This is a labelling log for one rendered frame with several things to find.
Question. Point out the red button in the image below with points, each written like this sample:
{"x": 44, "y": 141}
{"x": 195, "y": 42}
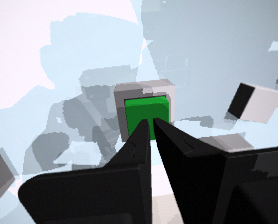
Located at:
{"x": 6, "y": 177}

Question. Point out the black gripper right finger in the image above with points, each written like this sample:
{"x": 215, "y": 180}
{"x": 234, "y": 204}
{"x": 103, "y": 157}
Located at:
{"x": 203, "y": 177}

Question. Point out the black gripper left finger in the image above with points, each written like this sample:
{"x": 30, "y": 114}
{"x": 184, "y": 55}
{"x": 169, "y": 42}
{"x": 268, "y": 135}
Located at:
{"x": 123, "y": 185}

